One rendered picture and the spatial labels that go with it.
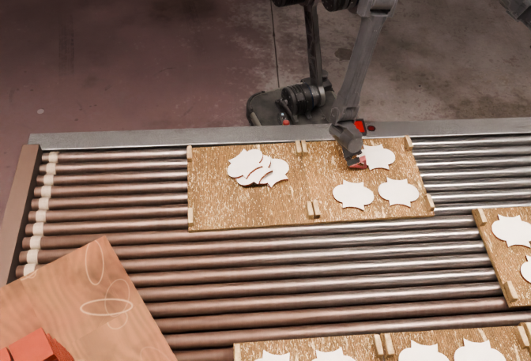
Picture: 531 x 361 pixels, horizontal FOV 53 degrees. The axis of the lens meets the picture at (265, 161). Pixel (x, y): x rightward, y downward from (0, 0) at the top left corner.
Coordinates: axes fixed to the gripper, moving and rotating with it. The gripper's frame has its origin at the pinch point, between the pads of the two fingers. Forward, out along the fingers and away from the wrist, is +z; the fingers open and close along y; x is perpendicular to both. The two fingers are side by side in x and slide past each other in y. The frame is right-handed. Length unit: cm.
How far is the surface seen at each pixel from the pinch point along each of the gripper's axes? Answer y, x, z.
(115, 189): -10, 71, -49
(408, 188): -14.6, -11.3, 8.2
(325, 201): -18.2, 13.1, -8.7
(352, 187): -13.6, 4.4, -3.4
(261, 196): -15.5, 30.1, -21.3
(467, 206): -21.1, -25.5, 22.1
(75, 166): 1, 83, -58
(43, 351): -80, 45, -83
